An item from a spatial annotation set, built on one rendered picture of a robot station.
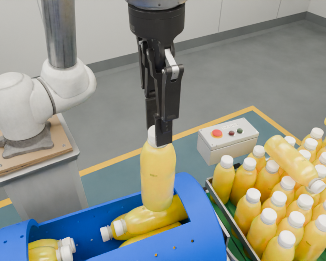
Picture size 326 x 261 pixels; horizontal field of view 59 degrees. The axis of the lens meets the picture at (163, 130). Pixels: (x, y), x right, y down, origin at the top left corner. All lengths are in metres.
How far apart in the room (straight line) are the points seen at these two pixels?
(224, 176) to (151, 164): 0.48
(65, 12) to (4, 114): 0.41
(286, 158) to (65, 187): 0.87
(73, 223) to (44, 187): 0.42
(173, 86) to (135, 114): 2.55
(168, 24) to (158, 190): 0.34
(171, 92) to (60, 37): 0.68
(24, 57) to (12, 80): 2.34
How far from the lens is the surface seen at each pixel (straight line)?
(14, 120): 1.13
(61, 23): 1.02
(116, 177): 2.37
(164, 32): 0.39
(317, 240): 0.94
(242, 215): 0.94
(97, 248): 0.92
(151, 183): 0.58
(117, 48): 3.68
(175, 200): 0.80
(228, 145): 1.06
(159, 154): 0.53
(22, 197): 1.28
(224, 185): 1.01
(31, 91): 1.12
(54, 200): 1.34
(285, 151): 0.96
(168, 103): 0.42
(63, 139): 1.22
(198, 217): 0.68
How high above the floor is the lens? 1.79
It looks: 41 degrees down
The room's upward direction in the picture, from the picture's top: straight up
